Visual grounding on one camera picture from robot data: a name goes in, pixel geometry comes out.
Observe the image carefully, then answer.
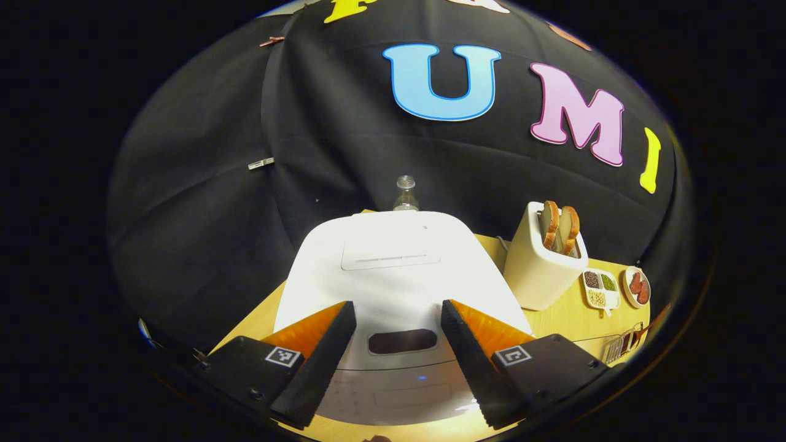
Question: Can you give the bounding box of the white rice cooker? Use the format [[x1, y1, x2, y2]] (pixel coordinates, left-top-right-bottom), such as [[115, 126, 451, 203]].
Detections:
[[273, 211, 534, 427]]

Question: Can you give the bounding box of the black backdrop cloth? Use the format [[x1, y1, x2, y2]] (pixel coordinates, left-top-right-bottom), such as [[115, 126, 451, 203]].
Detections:
[[107, 0, 695, 351]]

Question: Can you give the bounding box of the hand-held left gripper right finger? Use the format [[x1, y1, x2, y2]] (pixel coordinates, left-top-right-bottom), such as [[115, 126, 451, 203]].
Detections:
[[441, 300, 610, 430]]

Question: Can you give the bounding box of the clear glass bottle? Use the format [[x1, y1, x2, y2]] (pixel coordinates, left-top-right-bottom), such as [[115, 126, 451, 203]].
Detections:
[[393, 175, 421, 212]]

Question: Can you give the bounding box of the white round plate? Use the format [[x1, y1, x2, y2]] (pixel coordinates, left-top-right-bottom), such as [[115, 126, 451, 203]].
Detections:
[[623, 266, 652, 309]]

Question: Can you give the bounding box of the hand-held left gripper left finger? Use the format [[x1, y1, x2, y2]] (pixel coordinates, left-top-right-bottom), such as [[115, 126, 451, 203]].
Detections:
[[190, 301, 357, 430]]

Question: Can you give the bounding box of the toasted bread slice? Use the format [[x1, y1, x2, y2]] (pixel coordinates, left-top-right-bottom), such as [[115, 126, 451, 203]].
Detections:
[[558, 206, 580, 257], [540, 200, 561, 250]]

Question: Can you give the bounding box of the metal wire chopstick holder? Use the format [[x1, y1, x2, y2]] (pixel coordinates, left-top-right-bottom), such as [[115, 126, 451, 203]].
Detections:
[[602, 322, 645, 364]]

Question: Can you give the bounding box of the white divided grain dish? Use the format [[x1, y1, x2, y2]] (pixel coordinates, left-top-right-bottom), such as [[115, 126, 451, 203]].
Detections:
[[581, 269, 621, 317]]

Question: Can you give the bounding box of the white toaster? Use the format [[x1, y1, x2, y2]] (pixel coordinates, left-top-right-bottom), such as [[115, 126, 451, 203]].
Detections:
[[502, 201, 589, 311]]

